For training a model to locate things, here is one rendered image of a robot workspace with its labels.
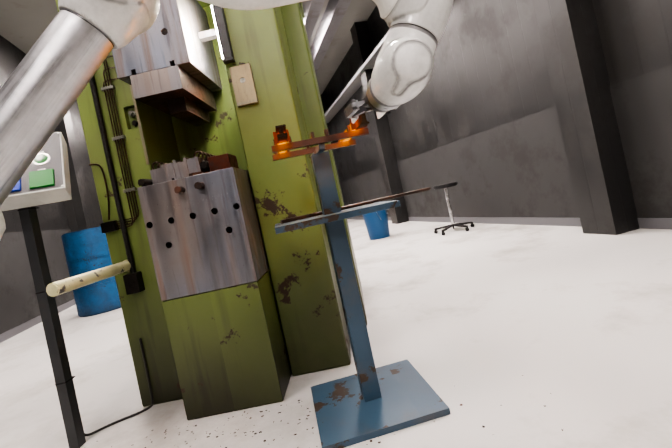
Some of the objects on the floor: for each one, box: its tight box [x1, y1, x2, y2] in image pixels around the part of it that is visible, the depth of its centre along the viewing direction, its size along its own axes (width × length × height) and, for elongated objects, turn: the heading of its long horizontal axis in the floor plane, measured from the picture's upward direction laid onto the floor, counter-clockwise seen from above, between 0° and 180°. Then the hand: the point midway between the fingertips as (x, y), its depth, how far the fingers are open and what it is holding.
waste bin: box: [362, 209, 390, 240], centre depth 581 cm, size 43×40×50 cm
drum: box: [61, 226, 121, 317], centre depth 471 cm, size 64×64×97 cm
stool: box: [432, 182, 475, 236], centre depth 487 cm, size 49×47×59 cm
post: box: [18, 206, 86, 448], centre depth 151 cm, size 4×4×108 cm
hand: (366, 113), depth 110 cm, fingers open, 7 cm apart
